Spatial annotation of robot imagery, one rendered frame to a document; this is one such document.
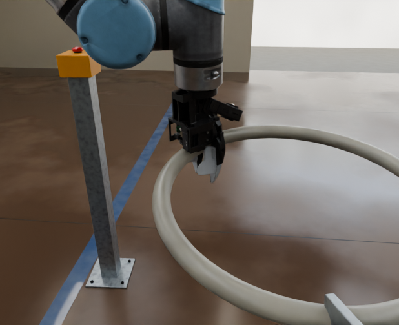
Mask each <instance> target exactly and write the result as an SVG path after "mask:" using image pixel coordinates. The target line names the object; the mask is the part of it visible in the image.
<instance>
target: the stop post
mask: <svg viewBox="0 0 399 325"><path fill-rule="evenodd" d="M56 59H57V66H58V70H59V76H60V77H67V78H68V85H69V90H70V96H71V101H72V108H73V113H74V119H75V124H76V131H77V138H78V142H79V149H80V154H81V160H82V165H83V172H84V176H85V183H86V187H87V195H88V201H89V206H90V213H91V218H92V224H93V229H94V236H95V240H96V247H97V254H98V259H97V261H96V264H95V266H94V268H93V270H92V273H91V274H90V277H89V279H88V282H87V284H86V288H121V289H126V288H127V286H128V282H129V279H130V275H131V273H132V269H133V266H134V262H135V259H127V258H120V256H119V247H118V238H117V233H116V223H115V218H114V209H113V204H112V195H111V190H110V181H109V175H108V166H107V157H106V151H105V143H104V137H103V128H102V123H101V114H100V109H99V99H98V94H97V85H96V76H95V75H96V74H98V73H99V72H100V71H101V65H100V64H99V63H97V62H95V60H93V59H92V58H91V57H90V56H89V55H88V54H87V53H86V52H85V50H83V51H80V52H73V51H72V50H68V51H66V52H63V53H61V54H58V55H56Z"/></svg>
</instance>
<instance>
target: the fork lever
mask: <svg viewBox="0 0 399 325"><path fill-rule="evenodd" d="M324 306H325V308H326V309H327V311H328V314H329V316H330V320H331V325H363V324H362V323H361V322H360V321H359V320H358V319H357V318H356V317H355V316H354V314H353V313H352V312H351V311H350V310H349V309H348V308H347V307H346V306H345V304H344V303H343V302H342V301H341V300H340V299H339V298H338V297H337V296H336V295H335V294H333V293H330V294H326V295H325V302H324Z"/></svg>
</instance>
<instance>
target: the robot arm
mask: <svg viewBox="0 0 399 325"><path fill-rule="evenodd" d="M45 1H46V2H47V3H48V4H49V5H50V6H51V7H52V8H53V9H54V10H55V12H56V14H57V15H58V16H59V17H60V18H61V19H62V20H63V21H64V22H65V23H66V24H67V25H68V26H69V27H70V28H71V29H72V30H73V31H74V32H75V33H76V34H77V35H78V38H79V41H80V43H81V45H82V47H83V48H84V50H85V52H86V53H87V54H88V55H89V56H90V57H91V58H92V59H93V60H95V62H97V63H99V64H100V65H102V66H105V67H107V68H111V69H116V70H123V69H127V68H132V67H134V66H136V65H138V64H139V63H141V62H142V61H144V60H145V59H146V58H147V57H148V55H149V54H150V53H151V51H162V50H173V62H174V84H175V85H176V86H177V87H178V88H180V89H178V90H174V91H171V92H172V114H173V116H172V117H169V118H168V121H169V141H174V140H176V139H178V140H179V142H180V144H182V145H183V149H185V150H186V151H187V152H190V154H192V153H194V152H200V151H202V150H204V151H203V153H201V154H200V155H198V156H197V157H195V158H193V159H192V160H191V161H190V162H193V166H194V169H195V172H196V173H197V174H198V175H208V174H210V182H211V183H213V182H214V181H215V180H216V178H217V176H218V174H219V172H220V169H221V165H222V163H223V160H224V156H225V140H224V136H223V134H224V132H223V131H222V127H221V126H222V124H221V122H220V118H219V117H218V116H217V114H220V115H221V117H223V118H225V119H226V120H228V121H229V120H230V121H233V120H235V121H239V120H240V117H241V115H242V113H243V110H240V109H238V107H237V106H235V105H234V104H229V103H226V104H225V103H223V102H221V101H218V100H216V99H213V98H211V97H214V96H215V95H216V94H217V93H218V87H220V86H221V85H222V83H223V27H224V15H225V11H224V0H45ZM174 123H175V124H176V131H177V133H175V134H174V135H171V124H174ZM211 143H212V144H211ZM209 144H211V146H207V145H209ZM205 146H206V147H205ZM202 158H203V161H202Z"/></svg>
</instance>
